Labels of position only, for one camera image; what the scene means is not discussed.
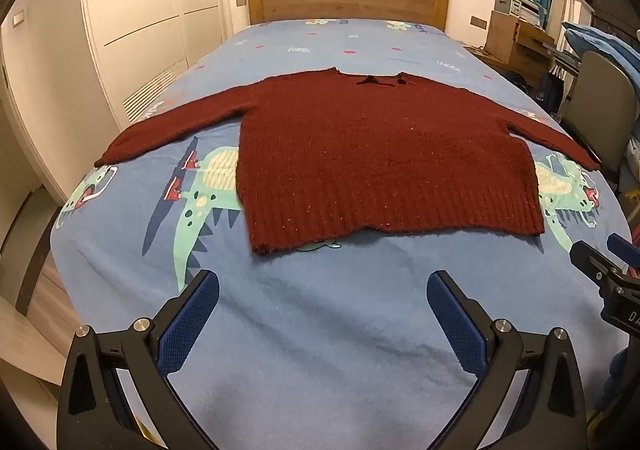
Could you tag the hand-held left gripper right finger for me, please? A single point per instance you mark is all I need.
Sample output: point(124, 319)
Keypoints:
point(452, 315)

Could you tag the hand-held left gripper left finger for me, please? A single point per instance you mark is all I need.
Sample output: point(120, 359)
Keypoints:
point(192, 315)

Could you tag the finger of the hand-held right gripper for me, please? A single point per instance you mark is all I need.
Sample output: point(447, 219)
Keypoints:
point(592, 262)
point(625, 250)

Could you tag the dark red knit sweater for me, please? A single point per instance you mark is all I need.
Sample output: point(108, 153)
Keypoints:
point(375, 155)

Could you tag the blue dinosaur printed bedsheet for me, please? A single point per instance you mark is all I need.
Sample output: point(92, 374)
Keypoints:
point(300, 320)

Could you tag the grey chair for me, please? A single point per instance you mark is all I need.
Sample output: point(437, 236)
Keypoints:
point(600, 95)

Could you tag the dark blue bag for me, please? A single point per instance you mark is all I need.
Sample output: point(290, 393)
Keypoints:
point(550, 93)

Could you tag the blue pillow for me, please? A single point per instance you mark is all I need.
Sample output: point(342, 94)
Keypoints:
point(600, 43)

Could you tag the wooden nightstand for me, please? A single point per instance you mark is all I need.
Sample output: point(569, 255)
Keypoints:
point(515, 43)

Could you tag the white wardrobe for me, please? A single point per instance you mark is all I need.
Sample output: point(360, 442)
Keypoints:
point(140, 5)

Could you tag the white wall switch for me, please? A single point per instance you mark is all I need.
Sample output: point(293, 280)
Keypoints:
point(18, 19)

